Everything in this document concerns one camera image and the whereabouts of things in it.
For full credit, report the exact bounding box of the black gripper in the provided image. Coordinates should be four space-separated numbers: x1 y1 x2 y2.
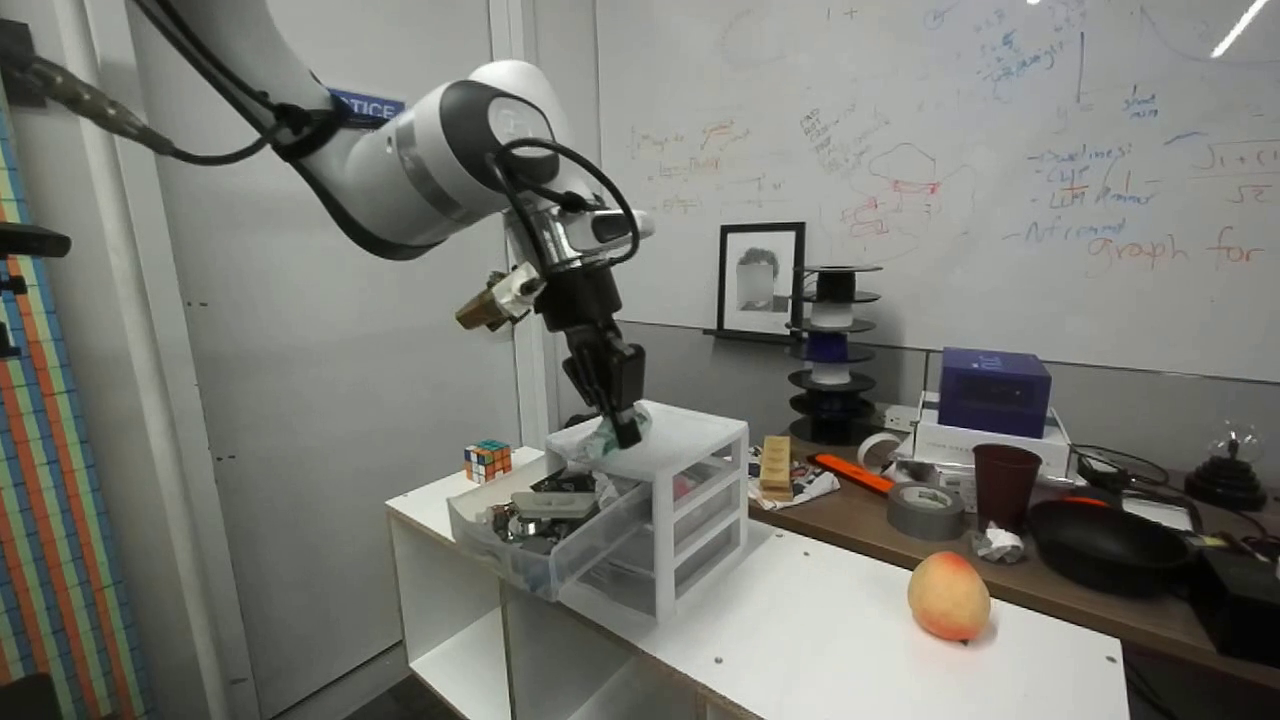
534 261 652 454

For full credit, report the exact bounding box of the white plastic drawer unit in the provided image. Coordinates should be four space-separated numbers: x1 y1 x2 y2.
542 397 754 621

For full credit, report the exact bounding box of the translucent plastic drawer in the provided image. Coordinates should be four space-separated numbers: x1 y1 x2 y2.
446 466 655 599

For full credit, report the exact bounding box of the Rubik's cube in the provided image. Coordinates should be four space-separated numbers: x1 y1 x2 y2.
459 438 518 484

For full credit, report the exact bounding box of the black framed portrait picture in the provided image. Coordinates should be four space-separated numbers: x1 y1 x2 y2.
714 219 810 339

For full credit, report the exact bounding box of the light wooden block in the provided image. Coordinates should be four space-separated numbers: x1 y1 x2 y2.
755 433 799 501

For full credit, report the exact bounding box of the stack of filament spools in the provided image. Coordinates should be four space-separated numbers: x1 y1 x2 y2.
783 261 886 448

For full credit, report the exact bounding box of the white tape roll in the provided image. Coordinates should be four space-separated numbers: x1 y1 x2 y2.
853 430 913 474

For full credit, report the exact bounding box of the white cubby shelf unit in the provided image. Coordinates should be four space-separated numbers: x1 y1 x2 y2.
386 443 1138 720

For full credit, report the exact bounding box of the flat white box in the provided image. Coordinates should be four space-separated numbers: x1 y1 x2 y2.
908 399 1081 490

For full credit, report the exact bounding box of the grey tape roll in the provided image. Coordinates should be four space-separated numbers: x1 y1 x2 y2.
886 482 969 546

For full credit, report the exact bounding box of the dark blue box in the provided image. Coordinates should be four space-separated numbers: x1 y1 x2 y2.
936 346 1057 440

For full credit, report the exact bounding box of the peach fruit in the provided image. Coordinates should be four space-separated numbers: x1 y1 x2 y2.
905 547 998 649

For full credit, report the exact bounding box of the dark red cup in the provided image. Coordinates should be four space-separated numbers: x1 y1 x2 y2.
969 440 1046 533

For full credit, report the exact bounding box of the crumpled foil ball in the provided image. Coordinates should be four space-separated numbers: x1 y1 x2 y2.
966 521 1033 563

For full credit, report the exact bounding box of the black frying pan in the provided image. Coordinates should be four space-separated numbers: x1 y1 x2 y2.
1023 493 1216 599

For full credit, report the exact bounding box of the brown wooden desk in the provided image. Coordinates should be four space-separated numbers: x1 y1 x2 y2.
743 443 1280 697

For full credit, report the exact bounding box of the striped colourful panel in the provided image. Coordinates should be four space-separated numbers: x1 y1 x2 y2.
0 78 143 720

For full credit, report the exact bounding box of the black clamp bar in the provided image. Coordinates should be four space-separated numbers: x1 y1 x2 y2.
0 217 76 263

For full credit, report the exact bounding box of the black domed base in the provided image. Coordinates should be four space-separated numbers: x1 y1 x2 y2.
1180 421 1271 515

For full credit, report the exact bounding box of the black box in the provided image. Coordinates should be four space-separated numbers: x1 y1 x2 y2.
1187 539 1280 669

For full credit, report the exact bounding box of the orange handled tool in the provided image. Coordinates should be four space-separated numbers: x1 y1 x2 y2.
810 448 902 501

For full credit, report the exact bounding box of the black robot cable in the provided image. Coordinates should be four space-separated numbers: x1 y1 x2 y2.
0 17 650 294

